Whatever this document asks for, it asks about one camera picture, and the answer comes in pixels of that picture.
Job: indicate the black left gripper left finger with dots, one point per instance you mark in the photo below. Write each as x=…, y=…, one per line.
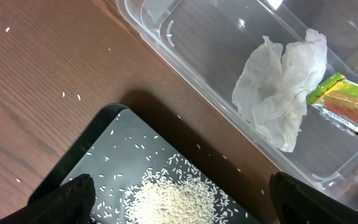
x=70, y=203

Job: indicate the white tissue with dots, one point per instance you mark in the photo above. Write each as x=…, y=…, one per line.
x=271, y=92

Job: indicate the black plastic tray bin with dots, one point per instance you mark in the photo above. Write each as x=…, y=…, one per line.
x=121, y=152

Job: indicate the yellow green snack wrapper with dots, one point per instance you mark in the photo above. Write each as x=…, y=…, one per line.
x=337, y=100

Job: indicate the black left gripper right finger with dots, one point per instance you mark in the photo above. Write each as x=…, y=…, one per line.
x=295, y=202

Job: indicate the pile of white rice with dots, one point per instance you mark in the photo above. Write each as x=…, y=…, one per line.
x=163, y=201

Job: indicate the clear plastic bin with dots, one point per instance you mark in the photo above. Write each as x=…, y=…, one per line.
x=208, y=44

